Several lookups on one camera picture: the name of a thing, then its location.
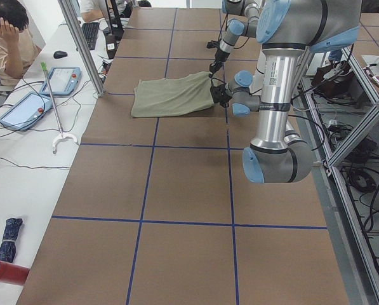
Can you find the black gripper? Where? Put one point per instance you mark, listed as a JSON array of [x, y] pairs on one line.
[[222, 93], [219, 55]]

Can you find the olive green t-shirt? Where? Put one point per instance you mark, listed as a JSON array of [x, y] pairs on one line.
[[172, 97]]

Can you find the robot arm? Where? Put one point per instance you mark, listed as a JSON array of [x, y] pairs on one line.
[[285, 30], [242, 20]]

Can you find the black power adapter box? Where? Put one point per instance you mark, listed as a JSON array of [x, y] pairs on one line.
[[111, 46]]

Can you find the brown bag on floor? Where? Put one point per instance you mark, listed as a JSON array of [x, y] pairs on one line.
[[335, 80]]

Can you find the black keyboard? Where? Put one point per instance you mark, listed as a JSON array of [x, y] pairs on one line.
[[90, 33]]

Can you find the brown paper table mat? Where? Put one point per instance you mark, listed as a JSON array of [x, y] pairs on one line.
[[159, 211]]

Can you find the black computer mouse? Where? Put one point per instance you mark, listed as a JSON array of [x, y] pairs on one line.
[[59, 54]]

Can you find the reacher grabber stick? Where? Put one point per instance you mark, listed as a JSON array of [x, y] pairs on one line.
[[62, 136]]

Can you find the near blue teach pendant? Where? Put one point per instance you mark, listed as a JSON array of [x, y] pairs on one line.
[[26, 112]]

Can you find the person in beige shirt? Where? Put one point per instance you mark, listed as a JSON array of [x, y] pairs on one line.
[[17, 49]]

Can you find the folded dark plaid umbrella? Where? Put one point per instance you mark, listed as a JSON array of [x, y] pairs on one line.
[[8, 247]]

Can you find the red cylindrical tube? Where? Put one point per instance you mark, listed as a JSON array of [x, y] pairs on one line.
[[13, 274]]

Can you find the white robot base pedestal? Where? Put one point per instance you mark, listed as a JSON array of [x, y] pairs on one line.
[[257, 84]]

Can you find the aluminium frame post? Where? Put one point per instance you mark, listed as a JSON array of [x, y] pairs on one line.
[[70, 16]]

